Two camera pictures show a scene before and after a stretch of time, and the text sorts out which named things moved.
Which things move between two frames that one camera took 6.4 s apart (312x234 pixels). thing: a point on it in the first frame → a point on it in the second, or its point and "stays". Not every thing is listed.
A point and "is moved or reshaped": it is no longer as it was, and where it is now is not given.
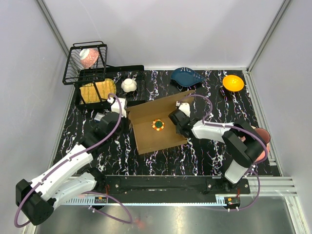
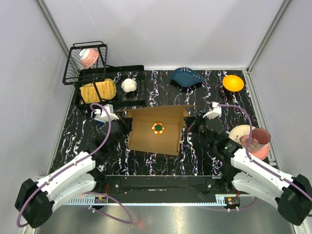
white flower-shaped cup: x=128 y=85 stays
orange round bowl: x=233 y=83 stays
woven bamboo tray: x=89 y=95 stays
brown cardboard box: x=152 y=128 is moved or reshaped
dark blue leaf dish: x=185 y=77 stays
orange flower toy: x=158 y=125 is moved or reshaped
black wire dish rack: x=96 y=83 stays
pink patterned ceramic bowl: x=88 y=56 stays
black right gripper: x=177 y=129 → x=192 y=122
